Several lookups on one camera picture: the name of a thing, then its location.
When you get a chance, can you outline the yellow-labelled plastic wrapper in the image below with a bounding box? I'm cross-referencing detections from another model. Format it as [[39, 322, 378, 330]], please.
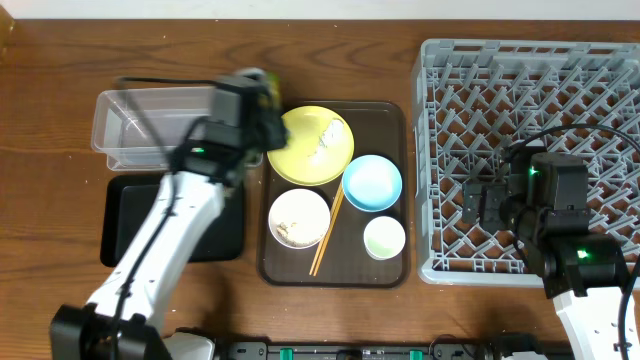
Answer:
[[266, 72, 282, 108]]

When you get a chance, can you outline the black waste tray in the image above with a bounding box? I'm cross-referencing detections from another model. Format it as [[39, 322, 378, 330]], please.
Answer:
[[100, 173, 245, 268]]

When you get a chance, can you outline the clear plastic waste bin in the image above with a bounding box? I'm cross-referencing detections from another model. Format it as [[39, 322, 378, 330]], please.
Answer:
[[90, 85, 264, 172]]

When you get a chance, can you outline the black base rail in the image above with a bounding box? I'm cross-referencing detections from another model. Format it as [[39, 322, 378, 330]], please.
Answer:
[[214, 333, 576, 360]]

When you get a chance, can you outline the blue bowl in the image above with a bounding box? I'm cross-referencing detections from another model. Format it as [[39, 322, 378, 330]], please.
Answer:
[[341, 155, 403, 212]]

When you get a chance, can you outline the clear plastic wrapper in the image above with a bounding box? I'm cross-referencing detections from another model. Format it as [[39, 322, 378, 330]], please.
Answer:
[[309, 118, 345, 165]]

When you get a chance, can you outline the yellow plate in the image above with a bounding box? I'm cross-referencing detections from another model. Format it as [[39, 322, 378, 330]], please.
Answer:
[[267, 105, 355, 186]]

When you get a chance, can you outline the white rice bowl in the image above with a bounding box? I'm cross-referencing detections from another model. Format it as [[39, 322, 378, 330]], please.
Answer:
[[267, 188, 331, 250]]

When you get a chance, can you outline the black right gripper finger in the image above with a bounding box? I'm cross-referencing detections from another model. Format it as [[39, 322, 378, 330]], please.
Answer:
[[462, 182, 483, 224], [482, 183, 507, 225]]

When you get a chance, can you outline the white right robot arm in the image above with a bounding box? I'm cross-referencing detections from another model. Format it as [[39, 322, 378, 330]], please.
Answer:
[[462, 147, 639, 359]]

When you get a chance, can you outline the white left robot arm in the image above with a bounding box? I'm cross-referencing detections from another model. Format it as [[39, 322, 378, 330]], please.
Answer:
[[49, 68, 287, 360]]

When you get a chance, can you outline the small pale green cup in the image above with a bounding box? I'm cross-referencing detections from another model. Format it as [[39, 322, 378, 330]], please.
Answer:
[[363, 216, 406, 261]]

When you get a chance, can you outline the wooden chopstick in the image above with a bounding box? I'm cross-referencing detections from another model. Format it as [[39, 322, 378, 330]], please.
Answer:
[[309, 183, 344, 276], [312, 192, 346, 278]]

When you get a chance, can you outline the brown serving tray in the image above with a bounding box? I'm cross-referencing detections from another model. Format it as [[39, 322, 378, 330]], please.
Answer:
[[257, 100, 410, 289]]

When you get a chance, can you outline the grey dishwasher rack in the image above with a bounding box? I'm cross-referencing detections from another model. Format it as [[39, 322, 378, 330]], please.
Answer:
[[412, 39, 639, 287]]

